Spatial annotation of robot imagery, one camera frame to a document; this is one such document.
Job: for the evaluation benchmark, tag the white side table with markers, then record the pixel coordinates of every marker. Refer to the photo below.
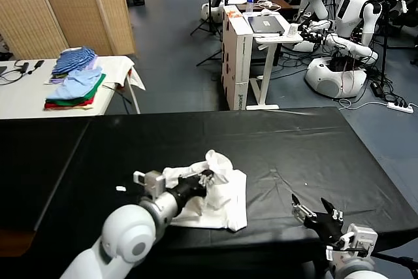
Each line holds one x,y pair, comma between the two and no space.
23,99

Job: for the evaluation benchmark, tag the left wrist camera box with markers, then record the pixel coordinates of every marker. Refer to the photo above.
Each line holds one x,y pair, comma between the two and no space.
153,182

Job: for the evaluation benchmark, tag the white standing desk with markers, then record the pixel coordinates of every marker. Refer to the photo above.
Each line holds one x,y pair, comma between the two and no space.
267,73

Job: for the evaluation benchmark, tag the bamboo folding screen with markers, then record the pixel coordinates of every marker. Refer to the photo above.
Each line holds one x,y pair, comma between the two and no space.
65,4

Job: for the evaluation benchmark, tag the grey closed laptop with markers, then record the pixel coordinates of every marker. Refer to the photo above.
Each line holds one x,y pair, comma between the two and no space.
264,24

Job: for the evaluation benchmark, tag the narrow black table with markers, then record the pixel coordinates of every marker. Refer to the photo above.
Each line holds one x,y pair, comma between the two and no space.
32,161

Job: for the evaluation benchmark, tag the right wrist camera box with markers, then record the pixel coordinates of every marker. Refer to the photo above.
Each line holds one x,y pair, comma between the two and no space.
362,236

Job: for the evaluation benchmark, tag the stack of folded clothes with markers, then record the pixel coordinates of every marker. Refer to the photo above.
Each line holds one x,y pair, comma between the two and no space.
94,88

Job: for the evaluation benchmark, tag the black camera rig stand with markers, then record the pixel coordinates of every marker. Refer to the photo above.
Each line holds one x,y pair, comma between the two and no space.
384,47

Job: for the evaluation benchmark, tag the white power strip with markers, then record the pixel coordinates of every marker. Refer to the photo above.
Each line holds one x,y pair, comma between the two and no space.
400,107

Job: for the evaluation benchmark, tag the blue striped garment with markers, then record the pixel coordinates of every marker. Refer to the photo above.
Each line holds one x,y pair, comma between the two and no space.
73,60

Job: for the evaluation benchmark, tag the dark brown desk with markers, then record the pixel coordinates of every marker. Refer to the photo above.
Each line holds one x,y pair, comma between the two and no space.
287,4

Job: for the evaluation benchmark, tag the black floor power brick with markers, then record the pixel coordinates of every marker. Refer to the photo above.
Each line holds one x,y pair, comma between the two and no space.
377,89

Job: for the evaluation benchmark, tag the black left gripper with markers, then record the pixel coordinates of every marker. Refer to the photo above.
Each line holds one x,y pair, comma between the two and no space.
187,187

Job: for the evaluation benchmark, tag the white humanoid robot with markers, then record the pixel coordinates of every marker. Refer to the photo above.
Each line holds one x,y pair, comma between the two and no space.
351,8

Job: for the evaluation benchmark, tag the white t-shirt with red print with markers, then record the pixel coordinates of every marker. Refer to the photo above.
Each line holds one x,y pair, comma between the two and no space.
228,200

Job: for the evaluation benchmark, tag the light blue garment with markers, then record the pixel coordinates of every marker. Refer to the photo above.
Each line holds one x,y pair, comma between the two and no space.
78,81

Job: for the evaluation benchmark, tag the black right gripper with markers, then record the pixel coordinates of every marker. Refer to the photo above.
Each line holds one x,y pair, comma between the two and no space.
326,228

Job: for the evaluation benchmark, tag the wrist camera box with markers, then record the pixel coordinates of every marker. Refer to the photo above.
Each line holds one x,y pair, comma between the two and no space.
362,236
153,182

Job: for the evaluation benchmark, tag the black power adapter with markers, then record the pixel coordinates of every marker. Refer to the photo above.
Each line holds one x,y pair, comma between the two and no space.
24,67

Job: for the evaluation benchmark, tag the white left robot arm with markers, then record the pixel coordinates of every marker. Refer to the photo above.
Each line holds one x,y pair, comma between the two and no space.
127,236

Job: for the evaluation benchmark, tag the small white robot base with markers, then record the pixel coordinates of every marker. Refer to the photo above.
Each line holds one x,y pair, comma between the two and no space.
214,11

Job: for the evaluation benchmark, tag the tall white cardboard box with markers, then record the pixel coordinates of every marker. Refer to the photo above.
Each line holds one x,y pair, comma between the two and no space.
236,63

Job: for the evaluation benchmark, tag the white draped cloth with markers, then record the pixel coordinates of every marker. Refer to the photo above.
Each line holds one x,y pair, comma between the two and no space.
114,68

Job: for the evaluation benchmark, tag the red garment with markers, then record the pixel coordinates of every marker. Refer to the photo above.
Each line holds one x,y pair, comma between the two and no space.
65,106

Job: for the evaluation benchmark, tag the black tripod stand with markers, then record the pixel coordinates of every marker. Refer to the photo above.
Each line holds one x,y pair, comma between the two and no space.
209,1

